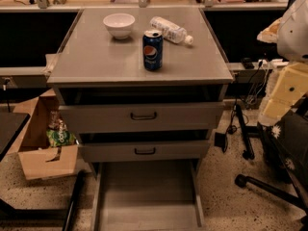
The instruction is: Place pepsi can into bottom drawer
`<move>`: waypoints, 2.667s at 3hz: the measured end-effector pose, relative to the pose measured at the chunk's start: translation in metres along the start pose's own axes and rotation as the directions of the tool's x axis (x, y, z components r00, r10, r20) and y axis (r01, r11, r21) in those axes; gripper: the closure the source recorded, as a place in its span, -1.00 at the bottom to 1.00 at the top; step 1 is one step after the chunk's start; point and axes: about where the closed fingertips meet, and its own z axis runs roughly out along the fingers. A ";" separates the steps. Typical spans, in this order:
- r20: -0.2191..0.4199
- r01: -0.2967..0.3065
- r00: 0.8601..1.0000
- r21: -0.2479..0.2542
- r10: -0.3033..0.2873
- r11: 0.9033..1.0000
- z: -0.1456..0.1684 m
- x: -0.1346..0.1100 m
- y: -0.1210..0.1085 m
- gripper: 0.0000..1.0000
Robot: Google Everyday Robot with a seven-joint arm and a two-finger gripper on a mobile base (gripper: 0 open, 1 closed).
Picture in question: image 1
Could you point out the green snack bag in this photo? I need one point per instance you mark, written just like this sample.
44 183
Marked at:
59 138

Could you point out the grey open bottom drawer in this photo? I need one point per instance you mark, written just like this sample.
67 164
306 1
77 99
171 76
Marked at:
147 196

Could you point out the white power strip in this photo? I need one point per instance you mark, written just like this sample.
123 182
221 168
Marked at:
275 63

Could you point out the white ceramic bowl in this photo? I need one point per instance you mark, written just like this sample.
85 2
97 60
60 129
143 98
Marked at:
119 25

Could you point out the black office chair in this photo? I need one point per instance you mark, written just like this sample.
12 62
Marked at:
285 147

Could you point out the grey drawer cabinet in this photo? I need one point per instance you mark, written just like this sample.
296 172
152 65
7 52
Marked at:
96 69

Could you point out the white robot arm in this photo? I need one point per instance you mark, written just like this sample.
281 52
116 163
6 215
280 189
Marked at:
292 33

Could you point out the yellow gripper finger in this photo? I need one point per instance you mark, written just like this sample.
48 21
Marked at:
284 88

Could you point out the blue pepsi can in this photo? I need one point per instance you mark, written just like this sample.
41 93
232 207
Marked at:
152 49

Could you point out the brown cardboard box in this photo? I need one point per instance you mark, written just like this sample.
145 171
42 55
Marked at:
38 158

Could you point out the grey top drawer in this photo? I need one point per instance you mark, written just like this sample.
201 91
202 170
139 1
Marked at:
142 117

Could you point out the clear plastic water bottle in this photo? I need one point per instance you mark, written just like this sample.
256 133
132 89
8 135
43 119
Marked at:
171 31

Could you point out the black desk leg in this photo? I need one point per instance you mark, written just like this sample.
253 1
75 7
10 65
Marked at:
248 153

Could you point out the black power adapter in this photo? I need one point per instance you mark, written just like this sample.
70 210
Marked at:
220 141

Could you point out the grey middle drawer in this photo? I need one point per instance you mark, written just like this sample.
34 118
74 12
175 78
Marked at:
143 151

